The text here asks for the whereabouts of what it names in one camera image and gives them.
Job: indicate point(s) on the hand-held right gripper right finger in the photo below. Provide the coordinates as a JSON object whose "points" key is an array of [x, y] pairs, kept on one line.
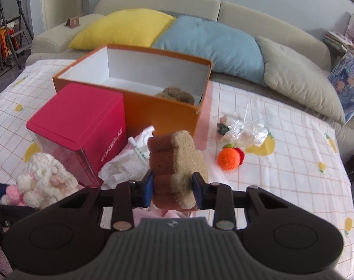
{"points": [[197, 191]]}

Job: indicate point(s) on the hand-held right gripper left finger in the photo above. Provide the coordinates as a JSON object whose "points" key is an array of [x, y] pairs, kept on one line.
{"points": [[148, 188]]}

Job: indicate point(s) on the brown bear-shaped sponge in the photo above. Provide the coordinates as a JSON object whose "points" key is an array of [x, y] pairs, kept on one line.
{"points": [[171, 163]]}

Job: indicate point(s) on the white paper plastic-wrapped bundle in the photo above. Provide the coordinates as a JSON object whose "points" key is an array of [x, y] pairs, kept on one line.
{"points": [[121, 163]]}

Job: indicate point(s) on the orange crochet fruit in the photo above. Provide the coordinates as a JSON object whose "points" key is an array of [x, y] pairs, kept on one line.
{"points": [[229, 159]]}

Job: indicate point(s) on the white and pink crochet toy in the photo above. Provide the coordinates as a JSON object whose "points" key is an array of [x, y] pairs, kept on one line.
{"points": [[45, 178]]}

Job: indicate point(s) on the orange cardboard box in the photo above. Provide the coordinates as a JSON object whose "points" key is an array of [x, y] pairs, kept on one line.
{"points": [[162, 113]]}

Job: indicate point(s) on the clear plastic bag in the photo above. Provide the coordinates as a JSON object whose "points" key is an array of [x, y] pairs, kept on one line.
{"points": [[247, 131]]}

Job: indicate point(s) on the pink lidded box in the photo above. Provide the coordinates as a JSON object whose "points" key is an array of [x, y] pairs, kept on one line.
{"points": [[86, 116]]}

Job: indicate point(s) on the brown plush toy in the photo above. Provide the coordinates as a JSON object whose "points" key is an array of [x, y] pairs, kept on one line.
{"points": [[177, 93]]}

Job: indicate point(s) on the checked lemon print tablecloth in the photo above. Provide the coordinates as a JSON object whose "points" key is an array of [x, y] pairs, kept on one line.
{"points": [[296, 157]]}

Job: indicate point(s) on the blue pillow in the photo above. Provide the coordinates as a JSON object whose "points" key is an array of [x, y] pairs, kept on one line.
{"points": [[212, 43]]}

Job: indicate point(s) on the beige pillow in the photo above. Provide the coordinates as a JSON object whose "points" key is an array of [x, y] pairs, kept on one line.
{"points": [[296, 75]]}

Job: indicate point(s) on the metal step ladder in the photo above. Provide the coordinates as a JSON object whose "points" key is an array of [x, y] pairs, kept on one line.
{"points": [[1, 35]]}

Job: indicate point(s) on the yellow pillow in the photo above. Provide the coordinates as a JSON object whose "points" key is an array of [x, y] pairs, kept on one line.
{"points": [[121, 26]]}

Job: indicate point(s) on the brown phone stand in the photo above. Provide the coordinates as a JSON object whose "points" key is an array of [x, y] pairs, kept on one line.
{"points": [[73, 22]]}

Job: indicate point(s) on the beige sofa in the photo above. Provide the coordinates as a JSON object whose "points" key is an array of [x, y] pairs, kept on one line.
{"points": [[252, 14]]}

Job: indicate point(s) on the white door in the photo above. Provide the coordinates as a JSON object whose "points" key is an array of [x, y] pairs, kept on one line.
{"points": [[57, 0]]}

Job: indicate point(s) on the stack of books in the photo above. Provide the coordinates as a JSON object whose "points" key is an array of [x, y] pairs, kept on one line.
{"points": [[337, 39]]}

